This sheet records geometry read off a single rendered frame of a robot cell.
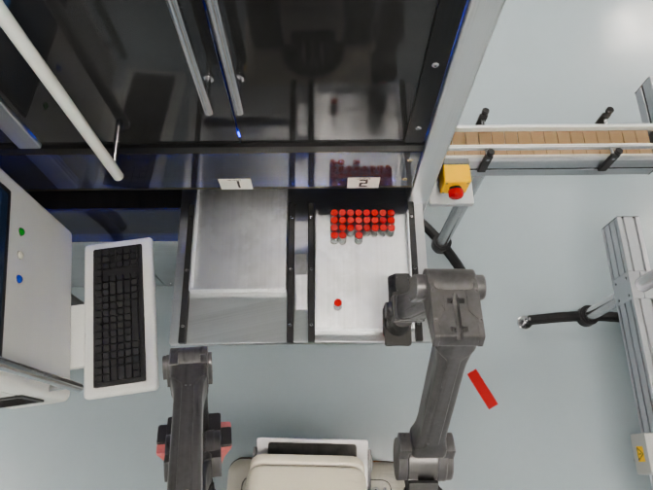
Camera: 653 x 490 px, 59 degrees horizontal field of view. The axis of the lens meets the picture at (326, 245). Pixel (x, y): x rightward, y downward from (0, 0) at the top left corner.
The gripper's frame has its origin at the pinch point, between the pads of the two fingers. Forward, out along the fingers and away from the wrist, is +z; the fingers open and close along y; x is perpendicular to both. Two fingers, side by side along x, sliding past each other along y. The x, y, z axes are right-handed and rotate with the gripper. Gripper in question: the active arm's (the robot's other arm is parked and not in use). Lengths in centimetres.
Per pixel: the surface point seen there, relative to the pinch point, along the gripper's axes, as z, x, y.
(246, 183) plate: -12, 39, 38
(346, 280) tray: 2.2, 12.1, 14.9
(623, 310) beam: 44, -84, 16
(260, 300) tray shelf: 2.4, 35.4, 9.2
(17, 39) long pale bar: -76, 66, 31
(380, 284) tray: 2.3, 2.8, 13.7
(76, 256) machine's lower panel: 44, 107, 37
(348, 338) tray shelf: 2.4, 11.8, -1.2
